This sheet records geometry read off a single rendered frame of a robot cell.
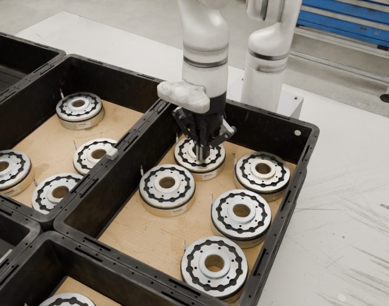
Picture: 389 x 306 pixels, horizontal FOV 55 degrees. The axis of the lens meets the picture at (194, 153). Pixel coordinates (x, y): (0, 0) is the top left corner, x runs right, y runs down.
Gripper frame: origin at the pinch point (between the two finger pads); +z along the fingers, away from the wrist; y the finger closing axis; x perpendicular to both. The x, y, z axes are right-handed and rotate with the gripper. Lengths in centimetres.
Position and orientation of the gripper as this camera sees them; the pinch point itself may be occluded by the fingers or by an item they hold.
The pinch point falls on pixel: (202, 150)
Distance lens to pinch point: 70.4
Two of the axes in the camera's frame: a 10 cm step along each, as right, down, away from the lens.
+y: -8.2, -3.8, 4.2
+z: -0.1, 7.6, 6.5
